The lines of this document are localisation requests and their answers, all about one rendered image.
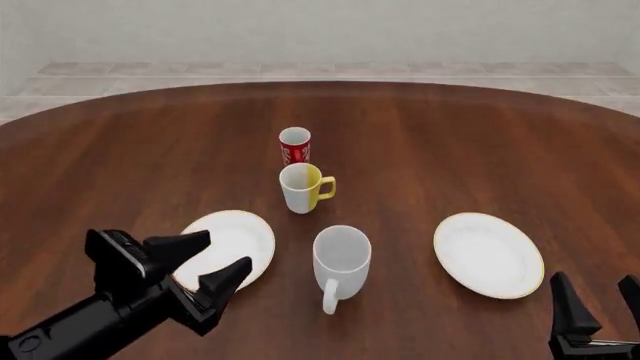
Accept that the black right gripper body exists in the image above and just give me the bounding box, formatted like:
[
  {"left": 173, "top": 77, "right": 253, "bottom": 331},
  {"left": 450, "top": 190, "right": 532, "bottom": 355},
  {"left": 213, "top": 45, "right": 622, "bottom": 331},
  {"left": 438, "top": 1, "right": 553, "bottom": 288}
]
[{"left": 546, "top": 332, "right": 640, "bottom": 360}]

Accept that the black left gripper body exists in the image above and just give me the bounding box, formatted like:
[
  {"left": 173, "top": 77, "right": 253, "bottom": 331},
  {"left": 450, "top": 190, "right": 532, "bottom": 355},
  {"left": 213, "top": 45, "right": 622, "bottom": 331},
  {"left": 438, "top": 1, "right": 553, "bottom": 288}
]
[{"left": 158, "top": 273, "right": 223, "bottom": 336}]

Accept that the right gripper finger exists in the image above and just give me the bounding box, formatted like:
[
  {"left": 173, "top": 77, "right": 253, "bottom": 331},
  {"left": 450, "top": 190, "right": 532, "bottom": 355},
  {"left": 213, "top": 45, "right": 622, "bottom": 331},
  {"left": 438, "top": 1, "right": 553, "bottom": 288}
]
[
  {"left": 549, "top": 270, "right": 602, "bottom": 341},
  {"left": 616, "top": 273, "right": 640, "bottom": 328}
]

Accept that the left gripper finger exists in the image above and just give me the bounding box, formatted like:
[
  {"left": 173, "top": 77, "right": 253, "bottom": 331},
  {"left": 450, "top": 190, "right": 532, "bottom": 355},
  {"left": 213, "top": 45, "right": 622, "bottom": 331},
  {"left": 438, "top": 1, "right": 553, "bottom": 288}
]
[
  {"left": 197, "top": 256, "right": 253, "bottom": 315},
  {"left": 143, "top": 229, "right": 212, "bottom": 276}
]

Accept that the white plate with gold rim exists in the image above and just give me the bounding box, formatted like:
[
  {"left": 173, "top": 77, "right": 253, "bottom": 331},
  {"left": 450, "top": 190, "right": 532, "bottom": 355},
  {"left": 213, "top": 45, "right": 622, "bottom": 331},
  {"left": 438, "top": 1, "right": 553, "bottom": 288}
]
[
  {"left": 171, "top": 209, "right": 277, "bottom": 294},
  {"left": 432, "top": 211, "right": 546, "bottom": 300}
]

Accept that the white and yellow mug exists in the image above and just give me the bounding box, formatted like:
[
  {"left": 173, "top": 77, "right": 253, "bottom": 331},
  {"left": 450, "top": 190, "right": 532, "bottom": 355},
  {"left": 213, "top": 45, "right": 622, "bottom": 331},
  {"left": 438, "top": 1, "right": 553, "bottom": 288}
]
[{"left": 278, "top": 162, "right": 338, "bottom": 216}]

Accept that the red patterned mug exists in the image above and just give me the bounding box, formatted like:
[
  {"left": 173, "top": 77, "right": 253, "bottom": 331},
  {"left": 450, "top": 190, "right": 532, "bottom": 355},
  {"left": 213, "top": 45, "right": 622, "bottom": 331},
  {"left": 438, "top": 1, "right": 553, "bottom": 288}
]
[{"left": 277, "top": 126, "right": 313, "bottom": 168}]

